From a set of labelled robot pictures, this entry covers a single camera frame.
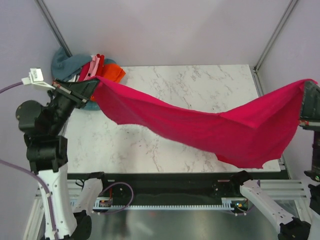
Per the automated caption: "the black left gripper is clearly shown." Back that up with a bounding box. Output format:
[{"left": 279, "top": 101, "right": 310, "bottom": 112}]
[{"left": 48, "top": 76, "right": 100, "bottom": 133}]

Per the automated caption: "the grey blue t shirt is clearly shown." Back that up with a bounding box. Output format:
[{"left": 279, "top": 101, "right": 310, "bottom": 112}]
[{"left": 50, "top": 47, "right": 92, "bottom": 82}]

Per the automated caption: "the magenta t shirt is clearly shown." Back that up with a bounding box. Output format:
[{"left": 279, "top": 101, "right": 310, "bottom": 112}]
[{"left": 93, "top": 77, "right": 317, "bottom": 168}]

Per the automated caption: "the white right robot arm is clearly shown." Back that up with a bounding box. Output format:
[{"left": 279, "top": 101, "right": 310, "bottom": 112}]
[{"left": 229, "top": 80, "right": 320, "bottom": 240}]

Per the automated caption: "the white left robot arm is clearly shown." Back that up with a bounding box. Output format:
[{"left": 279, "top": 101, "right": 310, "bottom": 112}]
[{"left": 15, "top": 78, "right": 110, "bottom": 240}]

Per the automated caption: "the white t shirt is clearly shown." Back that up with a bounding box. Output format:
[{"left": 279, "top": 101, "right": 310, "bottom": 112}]
[{"left": 68, "top": 74, "right": 80, "bottom": 82}]

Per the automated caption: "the teal t shirt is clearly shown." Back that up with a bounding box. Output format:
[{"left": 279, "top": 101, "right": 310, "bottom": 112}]
[{"left": 82, "top": 58, "right": 118, "bottom": 111}]

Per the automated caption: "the crimson t shirt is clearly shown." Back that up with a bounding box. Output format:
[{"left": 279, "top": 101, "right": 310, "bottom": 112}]
[{"left": 78, "top": 53, "right": 105, "bottom": 82}]

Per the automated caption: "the pink t shirt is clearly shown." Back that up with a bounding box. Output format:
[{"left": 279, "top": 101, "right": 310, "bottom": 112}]
[{"left": 84, "top": 55, "right": 100, "bottom": 81}]

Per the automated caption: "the orange t shirt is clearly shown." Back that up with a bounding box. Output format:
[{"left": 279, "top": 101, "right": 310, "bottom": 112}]
[{"left": 89, "top": 63, "right": 126, "bottom": 102}]

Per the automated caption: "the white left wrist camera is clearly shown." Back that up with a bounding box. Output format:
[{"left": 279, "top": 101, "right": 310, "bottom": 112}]
[{"left": 21, "top": 67, "right": 56, "bottom": 91}]

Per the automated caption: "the aluminium frame rail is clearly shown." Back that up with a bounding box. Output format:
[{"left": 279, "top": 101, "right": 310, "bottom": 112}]
[{"left": 34, "top": 178, "right": 311, "bottom": 200}]

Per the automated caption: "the white cable duct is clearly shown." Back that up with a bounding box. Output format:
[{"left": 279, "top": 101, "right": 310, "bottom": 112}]
[{"left": 93, "top": 197, "right": 248, "bottom": 212}]

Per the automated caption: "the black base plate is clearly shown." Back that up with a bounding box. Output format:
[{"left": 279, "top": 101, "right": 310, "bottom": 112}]
[{"left": 67, "top": 171, "right": 292, "bottom": 207}]

